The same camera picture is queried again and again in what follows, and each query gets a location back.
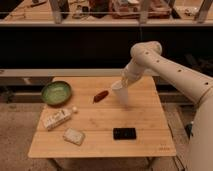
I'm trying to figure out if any wooden table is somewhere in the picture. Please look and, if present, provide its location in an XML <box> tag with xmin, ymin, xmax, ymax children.
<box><xmin>27</xmin><ymin>75</ymin><xmax>178</xmax><ymax>171</ymax></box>

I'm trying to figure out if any white sponge block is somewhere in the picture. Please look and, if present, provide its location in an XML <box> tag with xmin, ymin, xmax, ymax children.
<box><xmin>63</xmin><ymin>128</ymin><xmax>85</xmax><ymax>145</ymax></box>

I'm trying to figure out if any black rectangular phone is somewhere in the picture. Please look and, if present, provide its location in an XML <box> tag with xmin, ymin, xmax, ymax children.
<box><xmin>113</xmin><ymin>128</ymin><xmax>136</xmax><ymax>140</ymax></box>

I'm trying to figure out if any red sausage toy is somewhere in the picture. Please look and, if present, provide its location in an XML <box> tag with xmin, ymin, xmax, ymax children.
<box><xmin>93</xmin><ymin>90</ymin><xmax>109</xmax><ymax>103</ymax></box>

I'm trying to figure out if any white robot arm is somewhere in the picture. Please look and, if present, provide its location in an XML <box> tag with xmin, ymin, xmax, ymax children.
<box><xmin>122</xmin><ymin>41</ymin><xmax>213</xmax><ymax>171</ymax></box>

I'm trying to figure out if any white carton box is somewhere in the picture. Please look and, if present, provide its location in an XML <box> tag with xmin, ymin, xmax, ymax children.
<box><xmin>42</xmin><ymin>109</ymin><xmax>72</xmax><ymax>131</ymax></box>

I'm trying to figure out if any wooden shelf with clutter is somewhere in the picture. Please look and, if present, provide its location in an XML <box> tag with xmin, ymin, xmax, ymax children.
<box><xmin>0</xmin><ymin>0</ymin><xmax>213</xmax><ymax>27</ymax></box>

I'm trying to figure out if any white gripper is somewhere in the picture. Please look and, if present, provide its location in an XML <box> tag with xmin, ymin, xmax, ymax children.
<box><xmin>121</xmin><ymin>63</ymin><xmax>144</xmax><ymax>87</ymax></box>

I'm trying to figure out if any green ceramic bowl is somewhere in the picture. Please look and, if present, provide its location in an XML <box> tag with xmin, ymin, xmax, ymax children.
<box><xmin>41</xmin><ymin>81</ymin><xmax>72</xmax><ymax>106</ymax></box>

